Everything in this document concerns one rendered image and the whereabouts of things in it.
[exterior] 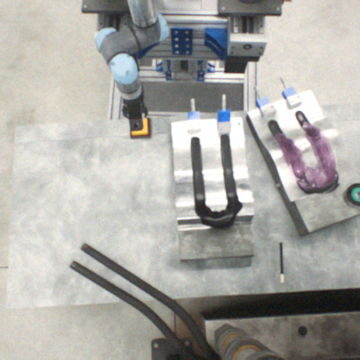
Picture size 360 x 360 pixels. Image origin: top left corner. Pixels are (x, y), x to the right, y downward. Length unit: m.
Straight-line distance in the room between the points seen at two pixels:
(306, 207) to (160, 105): 1.16
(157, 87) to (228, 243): 1.21
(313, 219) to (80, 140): 0.91
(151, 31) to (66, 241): 0.79
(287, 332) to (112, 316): 1.09
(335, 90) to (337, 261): 1.42
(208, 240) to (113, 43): 0.71
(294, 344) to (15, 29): 2.52
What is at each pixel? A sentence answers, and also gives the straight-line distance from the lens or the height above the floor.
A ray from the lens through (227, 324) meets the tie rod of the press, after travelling 1.41.
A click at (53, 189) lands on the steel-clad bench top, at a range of 1.57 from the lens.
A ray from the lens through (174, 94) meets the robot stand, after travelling 2.30.
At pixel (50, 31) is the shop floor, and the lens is 2.94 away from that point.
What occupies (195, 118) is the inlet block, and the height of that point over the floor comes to 0.90.
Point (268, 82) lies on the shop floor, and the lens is 2.62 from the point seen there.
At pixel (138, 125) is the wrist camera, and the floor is 1.01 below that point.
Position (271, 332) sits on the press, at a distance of 1.48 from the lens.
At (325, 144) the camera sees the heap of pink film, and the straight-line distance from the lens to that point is 1.49.
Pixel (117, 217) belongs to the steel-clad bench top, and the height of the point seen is 0.80.
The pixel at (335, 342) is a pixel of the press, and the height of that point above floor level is 0.78.
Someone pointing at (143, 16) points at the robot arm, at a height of 1.26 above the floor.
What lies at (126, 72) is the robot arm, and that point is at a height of 1.22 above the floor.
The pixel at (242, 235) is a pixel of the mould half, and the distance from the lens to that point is 1.40.
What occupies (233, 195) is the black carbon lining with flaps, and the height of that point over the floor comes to 0.92.
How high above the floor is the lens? 2.23
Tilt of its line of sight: 75 degrees down
